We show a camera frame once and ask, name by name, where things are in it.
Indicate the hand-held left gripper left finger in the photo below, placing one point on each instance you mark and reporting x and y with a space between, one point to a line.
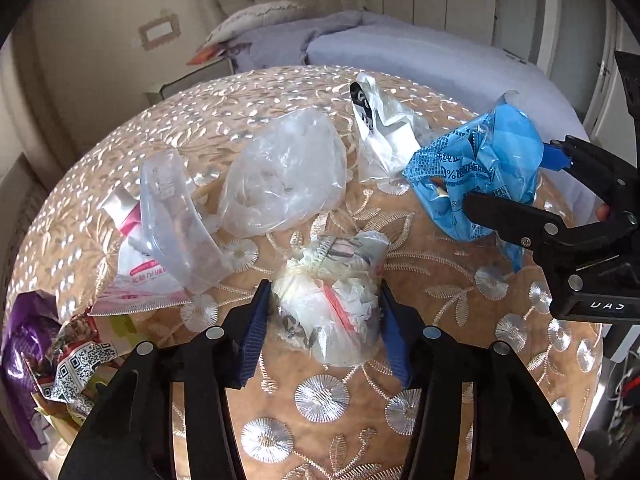
254 332

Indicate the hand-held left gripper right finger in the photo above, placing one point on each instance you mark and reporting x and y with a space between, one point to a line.
395 335

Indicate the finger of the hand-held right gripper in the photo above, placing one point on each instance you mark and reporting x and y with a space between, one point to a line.
505 212
555 156

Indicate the blue printed plastic bag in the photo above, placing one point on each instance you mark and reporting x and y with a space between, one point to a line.
465 175

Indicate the clear bag with paper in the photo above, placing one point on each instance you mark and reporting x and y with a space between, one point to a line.
330 300

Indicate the person's right hand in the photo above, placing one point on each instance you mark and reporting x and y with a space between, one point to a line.
602 212

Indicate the gold embroidered tablecloth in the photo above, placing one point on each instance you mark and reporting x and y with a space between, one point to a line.
450 360

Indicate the white door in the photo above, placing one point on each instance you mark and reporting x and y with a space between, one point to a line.
590 60

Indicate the pink and white packet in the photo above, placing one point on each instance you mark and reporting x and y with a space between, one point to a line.
137 265

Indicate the yellow green packet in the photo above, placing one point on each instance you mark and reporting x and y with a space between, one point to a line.
117 327

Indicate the bed with grey blue sheet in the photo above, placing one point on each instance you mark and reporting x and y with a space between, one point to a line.
440 60

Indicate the white and black plastic bag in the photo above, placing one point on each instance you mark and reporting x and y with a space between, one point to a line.
380 125

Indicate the clear plastic bag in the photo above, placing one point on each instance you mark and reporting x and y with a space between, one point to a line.
285 175

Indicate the white coded snack wrapper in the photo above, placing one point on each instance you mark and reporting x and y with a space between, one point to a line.
82 367

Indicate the purple wrapper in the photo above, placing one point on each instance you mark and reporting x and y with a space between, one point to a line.
25 355

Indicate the white nightstand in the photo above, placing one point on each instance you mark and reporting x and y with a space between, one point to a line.
195 77

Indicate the grey blue blanket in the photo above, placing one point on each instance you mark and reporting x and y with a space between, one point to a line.
295 40

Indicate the orange magazine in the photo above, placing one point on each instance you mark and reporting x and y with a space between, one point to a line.
207 52

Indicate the white patterned pillow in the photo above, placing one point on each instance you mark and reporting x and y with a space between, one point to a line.
250 20

